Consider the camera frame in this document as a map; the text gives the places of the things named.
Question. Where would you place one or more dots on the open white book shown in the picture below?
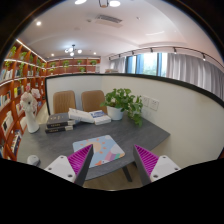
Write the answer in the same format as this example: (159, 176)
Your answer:
(80, 115)

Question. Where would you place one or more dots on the green plant in white pot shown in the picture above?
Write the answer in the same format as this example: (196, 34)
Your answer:
(124, 100)

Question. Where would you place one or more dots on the left brown chair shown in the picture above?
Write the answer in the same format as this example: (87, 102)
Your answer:
(63, 101)

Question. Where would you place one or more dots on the ceiling chandelier lamp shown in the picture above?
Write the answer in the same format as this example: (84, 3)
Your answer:
(72, 50)

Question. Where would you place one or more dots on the colourful mouse pad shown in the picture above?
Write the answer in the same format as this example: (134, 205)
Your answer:
(105, 149)

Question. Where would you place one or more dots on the black table leg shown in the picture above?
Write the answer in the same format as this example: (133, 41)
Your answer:
(127, 174)

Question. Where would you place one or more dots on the white wall socket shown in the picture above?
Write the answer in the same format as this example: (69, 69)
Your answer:
(150, 103)

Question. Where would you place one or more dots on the dark book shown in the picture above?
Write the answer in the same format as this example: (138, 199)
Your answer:
(58, 129)
(58, 120)

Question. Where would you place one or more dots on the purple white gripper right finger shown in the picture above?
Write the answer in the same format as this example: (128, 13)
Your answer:
(152, 167)

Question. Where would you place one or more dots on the upper dark book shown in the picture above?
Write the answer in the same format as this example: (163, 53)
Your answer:
(58, 120)

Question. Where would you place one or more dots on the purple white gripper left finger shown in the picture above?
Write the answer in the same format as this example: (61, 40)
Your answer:
(73, 168)

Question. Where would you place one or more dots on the right brown chair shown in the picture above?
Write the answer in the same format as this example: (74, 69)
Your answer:
(92, 101)

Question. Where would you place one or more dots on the grey window curtain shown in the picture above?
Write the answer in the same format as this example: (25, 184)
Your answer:
(197, 72)

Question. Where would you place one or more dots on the lower dark book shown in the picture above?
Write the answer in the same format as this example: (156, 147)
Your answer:
(58, 129)

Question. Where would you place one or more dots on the brown chair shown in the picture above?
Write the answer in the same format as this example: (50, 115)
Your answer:
(63, 101)
(92, 101)

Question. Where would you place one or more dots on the white vase with flowers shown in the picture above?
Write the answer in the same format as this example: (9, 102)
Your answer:
(29, 105)

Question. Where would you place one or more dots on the white blue book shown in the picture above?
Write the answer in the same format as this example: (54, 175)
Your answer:
(100, 117)

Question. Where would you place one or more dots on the orange wooden bookshelf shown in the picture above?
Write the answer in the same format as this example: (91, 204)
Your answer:
(22, 70)

